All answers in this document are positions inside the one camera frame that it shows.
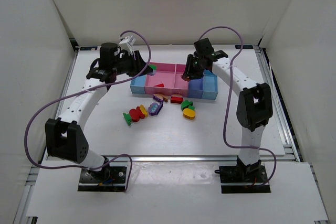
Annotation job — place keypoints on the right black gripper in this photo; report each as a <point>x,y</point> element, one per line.
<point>192,67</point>

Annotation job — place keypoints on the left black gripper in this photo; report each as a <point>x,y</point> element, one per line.
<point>137,63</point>

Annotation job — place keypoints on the green square lego brick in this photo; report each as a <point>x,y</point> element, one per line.
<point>154,67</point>

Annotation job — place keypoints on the yellow pineapple lego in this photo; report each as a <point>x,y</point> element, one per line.
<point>189,112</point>

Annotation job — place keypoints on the yellow curved lego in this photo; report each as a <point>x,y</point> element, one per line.
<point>143,110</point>

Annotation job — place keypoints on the green lego plate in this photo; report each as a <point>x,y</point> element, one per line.
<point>128,118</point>

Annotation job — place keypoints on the red heart lego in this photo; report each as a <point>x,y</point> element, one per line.
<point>136,114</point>

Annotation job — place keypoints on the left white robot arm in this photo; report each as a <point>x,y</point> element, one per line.
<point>64,136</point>

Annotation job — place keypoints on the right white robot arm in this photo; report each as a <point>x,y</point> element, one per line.
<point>254,107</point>

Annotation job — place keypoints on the small pink bin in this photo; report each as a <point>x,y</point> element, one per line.
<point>180,85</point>

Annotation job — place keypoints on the dark blue bin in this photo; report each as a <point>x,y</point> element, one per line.
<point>195,88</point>

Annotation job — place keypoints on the light blue left bin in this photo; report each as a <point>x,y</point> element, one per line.
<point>137,85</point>

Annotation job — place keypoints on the light blue bin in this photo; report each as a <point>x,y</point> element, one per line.
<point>137,85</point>
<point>210,86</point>

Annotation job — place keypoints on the large pink bin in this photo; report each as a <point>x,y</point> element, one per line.
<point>165,74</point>

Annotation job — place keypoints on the light blue right bin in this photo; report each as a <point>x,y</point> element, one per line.
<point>210,86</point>

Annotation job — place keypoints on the red lego brick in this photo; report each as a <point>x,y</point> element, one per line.
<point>176,99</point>

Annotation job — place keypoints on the red wedge lego in bin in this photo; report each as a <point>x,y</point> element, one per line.
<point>160,85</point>

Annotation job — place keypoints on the purple brown lego piece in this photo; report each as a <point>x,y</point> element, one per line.
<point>160,97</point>

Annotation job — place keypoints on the purple flower lego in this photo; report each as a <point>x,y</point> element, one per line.
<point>155,108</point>

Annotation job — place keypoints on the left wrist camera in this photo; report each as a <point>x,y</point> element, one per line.
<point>126,43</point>

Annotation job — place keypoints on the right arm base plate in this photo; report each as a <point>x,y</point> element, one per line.
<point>232,182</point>

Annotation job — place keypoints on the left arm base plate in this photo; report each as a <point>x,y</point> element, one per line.
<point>109,179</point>

